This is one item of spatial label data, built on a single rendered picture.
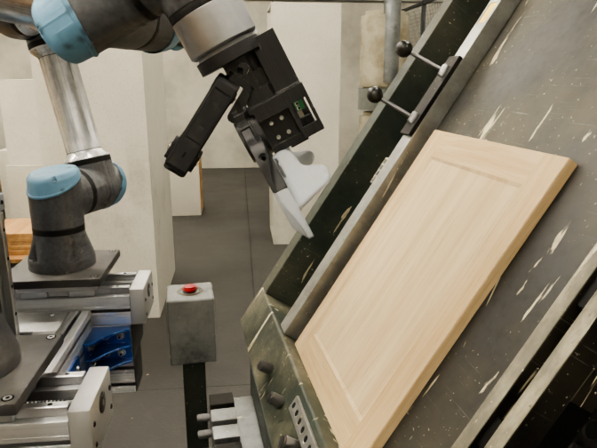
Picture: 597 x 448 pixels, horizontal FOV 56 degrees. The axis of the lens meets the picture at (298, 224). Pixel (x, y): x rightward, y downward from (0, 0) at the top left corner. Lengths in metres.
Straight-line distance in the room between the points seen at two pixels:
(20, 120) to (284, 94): 4.89
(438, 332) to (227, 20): 0.55
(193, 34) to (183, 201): 5.63
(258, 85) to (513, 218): 0.46
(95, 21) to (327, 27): 4.34
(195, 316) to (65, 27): 0.98
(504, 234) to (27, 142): 4.84
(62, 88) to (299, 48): 3.53
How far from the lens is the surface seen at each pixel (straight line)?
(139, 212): 3.48
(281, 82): 0.59
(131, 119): 3.39
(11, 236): 4.81
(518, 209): 0.89
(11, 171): 5.46
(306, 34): 4.87
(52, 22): 0.63
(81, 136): 1.48
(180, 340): 1.49
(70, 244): 1.39
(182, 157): 0.59
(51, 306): 1.43
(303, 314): 1.30
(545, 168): 0.90
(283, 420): 1.12
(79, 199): 1.39
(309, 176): 0.56
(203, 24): 0.57
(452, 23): 1.57
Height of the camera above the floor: 1.48
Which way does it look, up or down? 15 degrees down
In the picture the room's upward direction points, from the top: straight up
